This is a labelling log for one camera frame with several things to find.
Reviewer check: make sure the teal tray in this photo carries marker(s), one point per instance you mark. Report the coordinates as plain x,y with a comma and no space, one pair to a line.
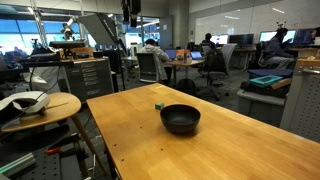
266,80

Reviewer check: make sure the small green cube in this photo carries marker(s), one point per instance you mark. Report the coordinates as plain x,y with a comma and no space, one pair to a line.
159,105

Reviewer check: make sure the grey mesh office chair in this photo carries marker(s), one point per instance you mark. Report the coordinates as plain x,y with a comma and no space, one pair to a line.
148,71

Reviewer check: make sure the person in dark jacket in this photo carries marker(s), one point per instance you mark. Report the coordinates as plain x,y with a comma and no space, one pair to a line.
274,53

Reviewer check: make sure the black bowl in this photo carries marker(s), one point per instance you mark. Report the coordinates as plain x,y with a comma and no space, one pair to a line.
180,118

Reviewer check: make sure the black softbox light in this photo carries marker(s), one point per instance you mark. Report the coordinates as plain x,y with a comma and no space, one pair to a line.
101,27

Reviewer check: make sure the open laptop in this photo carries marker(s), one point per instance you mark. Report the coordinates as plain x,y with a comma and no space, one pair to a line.
196,55

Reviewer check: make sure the computer monitor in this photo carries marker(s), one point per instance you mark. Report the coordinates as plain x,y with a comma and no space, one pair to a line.
241,39

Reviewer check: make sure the person in white hoodie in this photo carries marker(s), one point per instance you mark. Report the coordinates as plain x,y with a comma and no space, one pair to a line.
161,57

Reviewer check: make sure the white headset device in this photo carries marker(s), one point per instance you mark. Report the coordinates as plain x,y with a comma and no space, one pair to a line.
29,102

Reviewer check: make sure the wooden background desk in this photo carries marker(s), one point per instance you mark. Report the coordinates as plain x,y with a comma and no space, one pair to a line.
186,64

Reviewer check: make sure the grey storage bin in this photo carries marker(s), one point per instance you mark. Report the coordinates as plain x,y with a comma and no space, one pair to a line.
267,109

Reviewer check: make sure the grey drawer cabinet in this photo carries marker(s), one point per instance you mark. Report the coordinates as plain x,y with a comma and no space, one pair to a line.
89,78

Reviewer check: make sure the round wooden side table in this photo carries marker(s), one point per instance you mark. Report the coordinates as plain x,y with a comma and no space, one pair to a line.
61,106

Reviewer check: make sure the white perforated cart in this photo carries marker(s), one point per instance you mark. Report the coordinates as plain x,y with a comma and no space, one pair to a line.
301,114

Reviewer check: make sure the black office chair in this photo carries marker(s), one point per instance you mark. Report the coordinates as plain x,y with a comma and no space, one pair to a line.
216,68

